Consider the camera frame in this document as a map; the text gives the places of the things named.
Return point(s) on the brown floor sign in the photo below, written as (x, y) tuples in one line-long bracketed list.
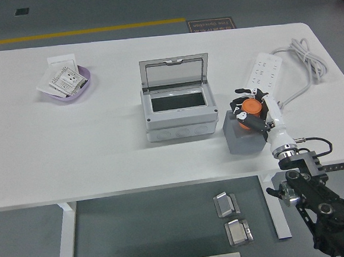
[(211, 24)]

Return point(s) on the orange cylinder object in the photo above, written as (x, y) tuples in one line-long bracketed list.
[(250, 107)]

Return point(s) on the grey electrical box clear lid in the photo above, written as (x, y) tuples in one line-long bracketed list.
[(180, 119)]

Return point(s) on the black floor hatch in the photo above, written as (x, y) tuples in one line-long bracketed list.
[(21, 11)]

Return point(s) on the white blank panel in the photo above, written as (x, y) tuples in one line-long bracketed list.
[(44, 83)]

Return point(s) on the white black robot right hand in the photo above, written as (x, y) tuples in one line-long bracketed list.
[(277, 117)]

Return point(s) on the grey cube block with hole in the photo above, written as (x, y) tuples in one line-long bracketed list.
[(241, 144)]

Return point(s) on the white socket with printed label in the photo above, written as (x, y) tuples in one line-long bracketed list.
[(67, 80)]

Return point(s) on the yellow floor tape line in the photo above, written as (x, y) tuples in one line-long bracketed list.
[(78, 32)]

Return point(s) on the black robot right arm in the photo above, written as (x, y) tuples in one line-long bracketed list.
[(320, 200)]

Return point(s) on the silver metal bracket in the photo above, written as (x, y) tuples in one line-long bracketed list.
[(238, 233), (225, 204)]

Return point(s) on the white power strip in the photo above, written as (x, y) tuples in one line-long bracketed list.
[(267, 67)]

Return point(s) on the purple plastic tray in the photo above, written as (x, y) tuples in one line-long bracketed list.
[(86, 81)]

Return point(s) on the white wall switch plate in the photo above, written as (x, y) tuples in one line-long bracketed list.
[(62, 59)]

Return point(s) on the white table leg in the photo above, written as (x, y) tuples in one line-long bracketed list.
[(282, 227), (66, 238)]

